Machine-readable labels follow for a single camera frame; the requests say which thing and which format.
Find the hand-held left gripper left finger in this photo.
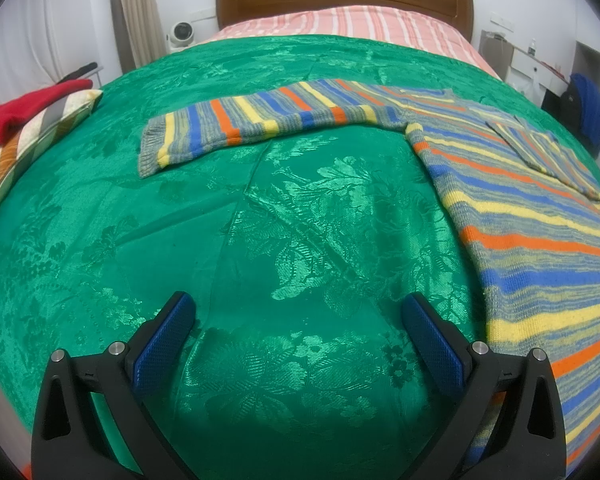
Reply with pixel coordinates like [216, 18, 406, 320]
[30, 291, 198, 480]

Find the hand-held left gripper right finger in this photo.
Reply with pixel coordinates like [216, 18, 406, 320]
[401, 292, 567, 480]

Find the striped knit sweater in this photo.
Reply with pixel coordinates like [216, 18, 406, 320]
[138, 78, 600, 480]

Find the chair with dark clothes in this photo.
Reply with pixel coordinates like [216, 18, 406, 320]
[540, 80, 600, 158]

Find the green floral blanket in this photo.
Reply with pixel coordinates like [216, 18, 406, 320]
[0, 34, 600, 480]

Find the striped pillow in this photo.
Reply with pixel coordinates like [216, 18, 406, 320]
[0, 89, 104, 223]

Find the red cloth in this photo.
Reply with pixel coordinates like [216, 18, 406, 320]
[0, 79, 93, 147]

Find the white plastic bag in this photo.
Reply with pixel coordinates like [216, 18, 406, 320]
[517, 67, 548, 106]

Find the black flat object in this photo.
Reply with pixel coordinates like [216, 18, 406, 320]
[60, 62, 99, 82]

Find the blue jacket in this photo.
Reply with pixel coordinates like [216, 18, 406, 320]
[570, 73, 600, 147]

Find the white desk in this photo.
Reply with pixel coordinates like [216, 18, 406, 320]
[480, 30, 573, 93]

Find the small white fan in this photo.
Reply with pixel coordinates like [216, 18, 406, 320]
[166, 20, 197, 52]

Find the white sheer curtain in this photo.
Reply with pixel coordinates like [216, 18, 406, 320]
[0, 0, 121, 111]

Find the pink striped bed sheet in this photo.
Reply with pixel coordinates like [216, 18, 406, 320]
[200, 6, 503, 81]

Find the beige curtain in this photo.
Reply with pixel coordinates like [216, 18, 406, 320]
[109, 0, 167, 73]

